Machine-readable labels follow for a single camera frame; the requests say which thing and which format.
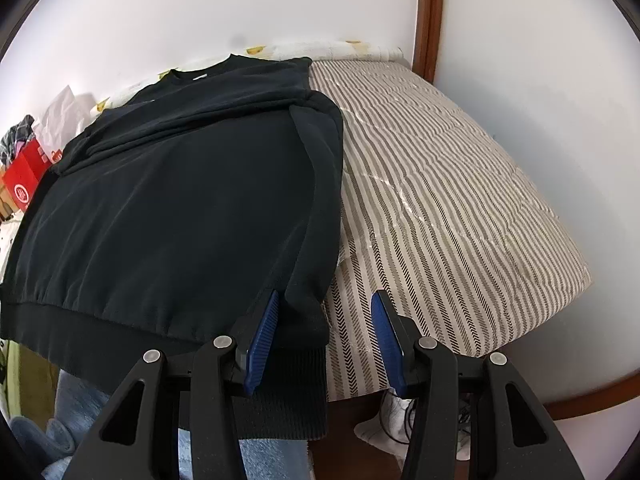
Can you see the wooden furniture frame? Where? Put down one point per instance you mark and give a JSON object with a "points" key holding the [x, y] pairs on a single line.
{"points": [[7, 202]]}

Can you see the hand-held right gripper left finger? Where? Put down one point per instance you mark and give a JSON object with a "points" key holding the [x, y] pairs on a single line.
{"points": [[262, 340]]}

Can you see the black sweatshirt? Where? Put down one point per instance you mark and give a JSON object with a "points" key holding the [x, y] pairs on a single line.
{"points": [[175, 200]]}

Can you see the person's blue jeans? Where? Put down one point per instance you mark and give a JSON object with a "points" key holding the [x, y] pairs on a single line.
{"points": [[275, 460]]}

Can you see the plaid cloth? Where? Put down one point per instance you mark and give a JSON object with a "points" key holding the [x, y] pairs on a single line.
{"points": [[15, 137]]}

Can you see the white cloth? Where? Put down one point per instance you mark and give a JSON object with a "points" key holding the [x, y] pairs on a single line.
{"points": [[392, 420]]}

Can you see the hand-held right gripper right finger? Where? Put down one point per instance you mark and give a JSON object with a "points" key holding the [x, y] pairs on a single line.
{"points": [[387, 340]]}

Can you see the white plastic bag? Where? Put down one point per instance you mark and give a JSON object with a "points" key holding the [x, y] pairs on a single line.
{"points": [[62, 120]]}

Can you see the rolled white printed blanket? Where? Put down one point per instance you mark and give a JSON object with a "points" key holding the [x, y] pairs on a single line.
{"points": [[325, 49]]}

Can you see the red shopping bag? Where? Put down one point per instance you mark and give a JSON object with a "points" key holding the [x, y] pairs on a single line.
{"points": [[30, 175]]}

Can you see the striped mattress cover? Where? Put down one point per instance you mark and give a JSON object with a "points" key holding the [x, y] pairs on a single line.
{"points": [[450, 185]]}

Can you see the green blanket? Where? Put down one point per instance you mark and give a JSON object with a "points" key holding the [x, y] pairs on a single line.
{"points": [[20, 370]]}

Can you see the brown wooden trim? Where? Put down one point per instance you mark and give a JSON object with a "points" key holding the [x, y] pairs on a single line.
{"points": [[425, 10]]}

